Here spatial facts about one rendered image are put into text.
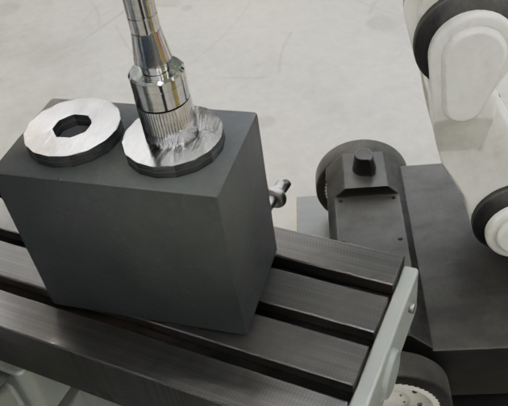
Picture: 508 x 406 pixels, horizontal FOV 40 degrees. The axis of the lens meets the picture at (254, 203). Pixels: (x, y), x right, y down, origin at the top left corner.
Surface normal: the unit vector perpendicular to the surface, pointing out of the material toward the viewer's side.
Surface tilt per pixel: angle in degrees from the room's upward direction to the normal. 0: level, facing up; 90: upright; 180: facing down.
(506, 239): 90
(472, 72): 90
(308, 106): 0
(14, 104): 0
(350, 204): 0
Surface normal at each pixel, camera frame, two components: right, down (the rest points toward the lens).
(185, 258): -0.28, 0.67
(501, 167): -0.04, 0.68
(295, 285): -0.12, -0.73
